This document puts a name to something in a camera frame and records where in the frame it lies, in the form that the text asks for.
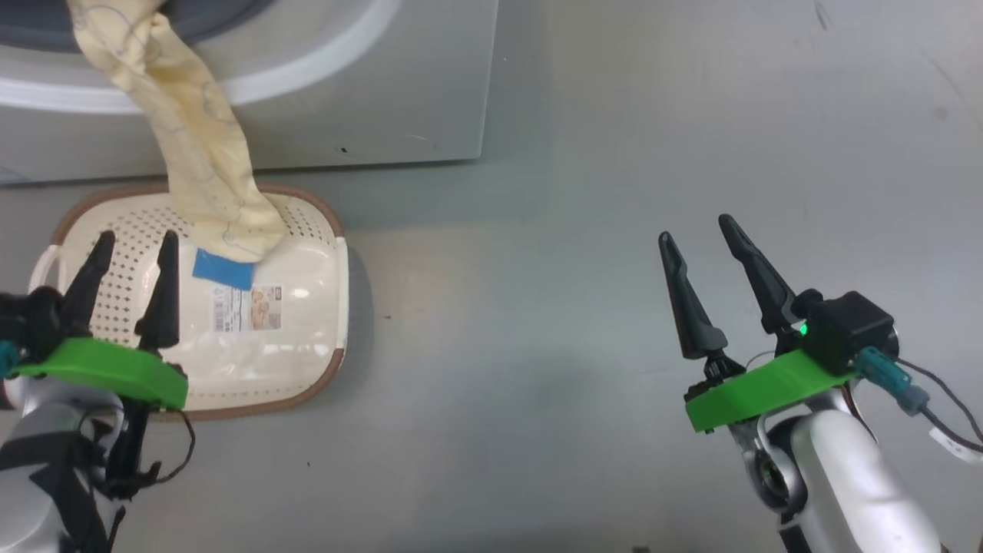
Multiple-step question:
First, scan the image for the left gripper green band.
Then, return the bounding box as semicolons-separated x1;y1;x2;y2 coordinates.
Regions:
11;230;190;412

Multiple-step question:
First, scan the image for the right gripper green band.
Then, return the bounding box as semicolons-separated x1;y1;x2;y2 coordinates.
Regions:
657;214;858;435

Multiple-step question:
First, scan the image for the cream garment with blue cuffs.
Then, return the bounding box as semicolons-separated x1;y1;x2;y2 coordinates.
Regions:
65;0;286;291

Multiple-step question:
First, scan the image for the white front-load washing machine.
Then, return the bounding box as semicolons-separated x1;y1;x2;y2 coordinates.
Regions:
0;0;500;187

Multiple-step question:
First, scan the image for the basket product label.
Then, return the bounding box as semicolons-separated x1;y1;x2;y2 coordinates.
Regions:
213;285;283;333

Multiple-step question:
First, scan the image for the cream perforated laundry basket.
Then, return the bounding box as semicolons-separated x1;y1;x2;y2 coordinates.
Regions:
29;183;351;422

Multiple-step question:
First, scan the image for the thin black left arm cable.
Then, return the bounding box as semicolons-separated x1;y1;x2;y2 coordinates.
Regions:
98;406;197;502

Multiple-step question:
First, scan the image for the teal plug right camera cable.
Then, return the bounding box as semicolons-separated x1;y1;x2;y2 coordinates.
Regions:
855;346;983;466

